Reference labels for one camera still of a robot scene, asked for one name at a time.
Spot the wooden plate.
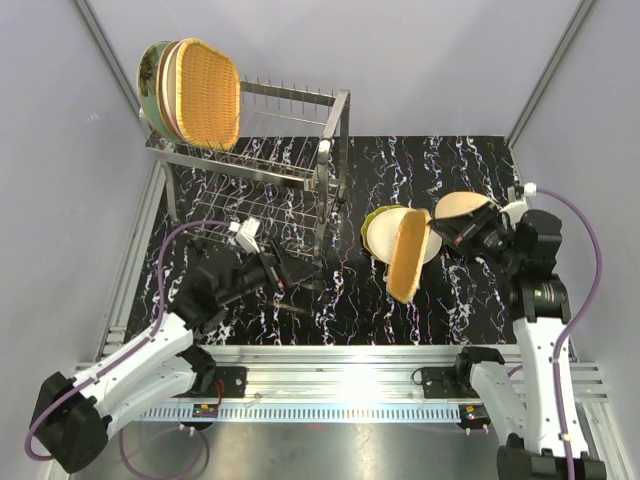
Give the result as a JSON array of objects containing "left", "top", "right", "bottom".
[{"left": 176, "top": 38, "right": 241, "bottom": 151}]

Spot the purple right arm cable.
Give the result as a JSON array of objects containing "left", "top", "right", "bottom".
[{"left": 414, "top": 187, "right": 601, "bottom": 480}]

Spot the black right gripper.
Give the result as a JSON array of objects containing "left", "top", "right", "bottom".
[{"left": 428, "top": 201, "right": 524, "bottom": 272}]

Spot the stainless steel dish rack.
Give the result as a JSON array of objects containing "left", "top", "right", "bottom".
[{"left": 146, "top": 80, "right": 351, "bottom": 266}]

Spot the yellow green plate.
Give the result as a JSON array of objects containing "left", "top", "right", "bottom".
[{"left": 360, "top": 204, "right": 404, "bottom": 261}]

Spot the cream round plate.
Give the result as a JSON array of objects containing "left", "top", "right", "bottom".
[{"left": 361, "top": 205, "right": 411, "bottom": 265}]

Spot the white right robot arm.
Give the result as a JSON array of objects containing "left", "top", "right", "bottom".
[{"left": 430, "top": 202, "right": 607, "bottom": 479}]

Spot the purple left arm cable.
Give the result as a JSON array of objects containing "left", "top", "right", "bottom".
[{"left": 24, "top": 219, "right": 251, "bottom": 479}]

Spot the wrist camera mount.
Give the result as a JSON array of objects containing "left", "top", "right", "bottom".
[
  {"left": 228, "top": 217, "right": 261, "bottom": 253},
  {"left": 501, "top": 182, "right": 537, "bottom": 223}
]

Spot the mint green flower plate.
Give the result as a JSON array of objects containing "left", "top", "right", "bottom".
[{"left": 137, "top": 41, "right": 170, "bottom": 138}]

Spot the cream and pink plate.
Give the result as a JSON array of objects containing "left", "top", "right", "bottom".
[{"left": 161, "top": 40, "right": 184, "bottom": 142}]

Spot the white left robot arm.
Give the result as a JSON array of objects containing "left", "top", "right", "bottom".
[{"left": 29, "top": 241, "right": 320, "bottom": 474}]

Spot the black marble pattern mat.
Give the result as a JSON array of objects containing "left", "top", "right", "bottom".
[{"left": 125, "top": 136, "right": 518, "bottom": 346}]

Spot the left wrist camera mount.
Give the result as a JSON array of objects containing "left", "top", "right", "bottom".
[{"left": 228, "top": 217, "right": 261, "bottom": 253}]

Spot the peach bird plate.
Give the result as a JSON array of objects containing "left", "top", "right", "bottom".
[
  {"left": 156, "top": 40, "right": 179, "bottom": 142},
  {"left": 434, "top": 191, "right": 493, "bottom": 219}
]

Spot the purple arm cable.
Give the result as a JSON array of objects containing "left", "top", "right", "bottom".
[
  {"left": 414, "top": 187, "right": 601, "bottom": 480},
  {"left": 24, "top": 219, "right": 251, "bottom": 479}
]

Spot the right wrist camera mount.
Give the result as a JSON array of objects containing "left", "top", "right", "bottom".
[{"left": 501, "top": 182, "right": 537, "bottom": 223}]

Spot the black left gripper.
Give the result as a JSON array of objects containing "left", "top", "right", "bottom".
[{"left": 218, "top": 239, "right": 320, "bottom": 306}]

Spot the aluminium mounting rail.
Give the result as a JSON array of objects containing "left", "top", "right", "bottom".
[{"left": 64, "top": 344, "right": 614, "bottom": 424}]

